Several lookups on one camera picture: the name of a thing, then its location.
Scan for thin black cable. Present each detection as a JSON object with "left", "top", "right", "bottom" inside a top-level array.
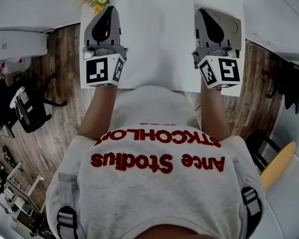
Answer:
[{"left": 193, "top": 97, "right": 202, "bottom": 120}]

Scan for wooden stool black legs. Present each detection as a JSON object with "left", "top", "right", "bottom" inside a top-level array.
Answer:
[{"left": 245, "top": 129, "right": 297, "bottom": 190}]

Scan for grey t-shirt red lettering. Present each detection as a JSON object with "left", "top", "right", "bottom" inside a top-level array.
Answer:
[{"left": 46, "top": 85, "right": 266, "bottom": 239}]

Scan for person's left forearm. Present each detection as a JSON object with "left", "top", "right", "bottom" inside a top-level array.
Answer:
[{"left": 78, "top": 85, "right": 118, "bottom": 140}]

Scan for white plastic bag red labels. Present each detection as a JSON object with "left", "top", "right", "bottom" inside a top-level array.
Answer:
[{"left": 0, "top": 57, "right": 32, "bottom": 74}]

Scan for black cable tangle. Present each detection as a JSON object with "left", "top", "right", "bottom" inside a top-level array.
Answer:
[{"left": 1, "top": 145, "right": 17, "bottom": 168}]

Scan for olive tray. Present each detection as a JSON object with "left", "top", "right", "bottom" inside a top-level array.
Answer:
[{"left": 194, "top": 7, "right": 242, "bottom": 51}]

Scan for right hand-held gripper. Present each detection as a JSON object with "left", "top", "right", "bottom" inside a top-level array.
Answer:
[{"left": 191, "top": 8, "right": 243, "bottom": 89}]

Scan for white frame desk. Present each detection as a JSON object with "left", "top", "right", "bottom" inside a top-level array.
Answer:
[{"left": 6, "top": 162, "right": 44, "bottom": 214}]

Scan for white and black device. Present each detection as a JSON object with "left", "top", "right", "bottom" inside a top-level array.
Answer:
[{"left": 9, "top": 86, "right": 32, "bottom": 120}]

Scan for grey harness strap black buckle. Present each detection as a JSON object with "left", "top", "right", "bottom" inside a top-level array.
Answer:
[
  {"left": 56, "top": 173, "right": 78, "bottom": 239},
  {"left": 241, "top": 187, "right": 263, "bottom": 216}
]

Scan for large white box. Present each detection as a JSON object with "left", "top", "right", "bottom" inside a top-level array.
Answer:
[{"left": 0, "top": 30, "right": 48, "bottom": 64}]

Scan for black office chair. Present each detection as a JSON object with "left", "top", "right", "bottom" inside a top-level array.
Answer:
[{"left": 0, "top": 73, "right": 68, "bottom": 134}]

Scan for person's neck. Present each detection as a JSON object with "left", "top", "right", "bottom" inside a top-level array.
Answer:
[{"left": 139, "top": 225, "right": 212, "bottom": 239}]

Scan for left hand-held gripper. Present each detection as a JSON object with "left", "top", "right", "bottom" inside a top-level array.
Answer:
[{"left": 79, "top": 5, "right": 129, "bottom": 89}]

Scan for person's right forearm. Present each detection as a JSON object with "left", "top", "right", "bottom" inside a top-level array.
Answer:
[{"left": 200, "top": 77, "right": 231, "bottom": 143}]

